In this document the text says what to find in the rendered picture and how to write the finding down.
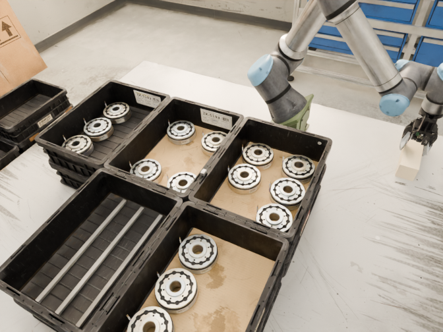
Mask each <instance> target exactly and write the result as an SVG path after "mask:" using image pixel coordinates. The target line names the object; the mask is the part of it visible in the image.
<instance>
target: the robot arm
mask: <svg viewBox="0 0 443 332"><path fill-rule="evenodd" d="M358 2H359V0H309V1H308V2H307V4H306V5H305V8H304V9H303V10H302V12H301V14H300V15H299V17H298V19H297V20H296V22H295V23H294V25H293V27H292V28H291V30H290V31H289V33H288V34H286V35H284V36H282V37H281V38H280V40H279V42H278V44H277V45H276V47H275V48H274V50H273V51H272V52H271V53H270V54H265V55H263V56H262V57H261V58H259V59H258V60H257V61H256V62H255V63H254V64H253V65H252V66H251V68H250V69H249V71H248V73H247V76H248V79H249V80H250V82H251V84H252V85H253V86H254V88H255V89H256V91H257V92H258V93H259V94H260V96H261V97H262V99H263V100H264V101H265V103H266V104H267V106H268V109H269V112H270V116H271V118H272V120H273V121H274V123H276V124H280V123H283V122H285V121H288V120H289V119H291V118H292V117H294V116H295V115H296V114H298V113H299V112H300V111H301V110H302V109H303V108H304V107H305V105H306V104H307V100H306V99H305V97H304V96H303V95H301V94H300V93H299V92H298V91H297V90H295V89H294V88H292V86H291V85H290V83H289V82H288V81H287V78H288V77H289V76H290V75H291V73H292V72H293V71H294V70H295V69H296V68H297V67H298V66H299V65H300V64H301V63H302V62H303V60H304V58H305V56H306V54H307V46H308V45H309V43H310V42H311V41H312V39H313V38H314V37H315V35H316V34H317V32H318V31H319V29H320V28H321V27H322V25H323V24H324V23H325V21H326V20H327V21H328V22H333V23H334V24H335V26H336V28H337V29H338V31H339V32H340V34H341V35H342V37H343V39H344V40H345V42H346V43H347V45H348V46H349V48H350V50H351V51H352V52H353V54H354V56H355V57H356V59H357V60H358V62H359V64H360V65H361V66H362V68H363V70H364V71H365V73H366V74H367V76H368V78H369V79H370V81H371V82H372V84H373V86H374V87H375V88H376V90H377V92H378V93H379V95H380V97H381V99H380V103H379V108H380V110H381V112H383V114H385V115H387V116H391V117H396V116H399V115H401V114H402V113H403V112H404V111H405V110H406V109H407V107H409V104H410V102H411V100H412V99H413V96H414V95H415V93H416V91H417V90H422V91H426V92H427V94H426V96H425V98H424V100H423V102H422V104H421V108H420V110H419V115H421V116H422V117H421V118H420V117H417V119H414V120H413V122H412V121H411V122H410V123H409V124H408V125H407V126H406V127H405V128H404V131H403V134H402V137H401V142H400V144H399V150H402V149H403V148H404V145H405V144H406V143H407V142H408V141H409V140H410V139H412V140H416V142H420V143H421V145H424V146H423V154H422V156H424V155H427V153H428V152H429V150H430V149H431V148H432V145H433V144H434V142H435V141H436V140H437V138H438V128H437V127H438V125H437V123H436V122H437V120H438V119H441V118H442V117H443V63H442V64H441V65H440V66H439V67H432V66H428V65H424V64H421V63H416V62H414V61H408V60H404V59H400V60H398V61H397V62H396V64H394V63H393V61H392V60H391V58H390V56H389V55H388V53H387V51H386V50H385V48H384V46H383V45H382V43H381V41H380V40H379V38H378V36H377V35H376V33H375V31H374V30H373V28H372V26H371V25H370V23H369V21H368V20H367V18H366V16H365V15H364V13H363V11H362V10H361V8H360V6H359V5H358Z"/></svg>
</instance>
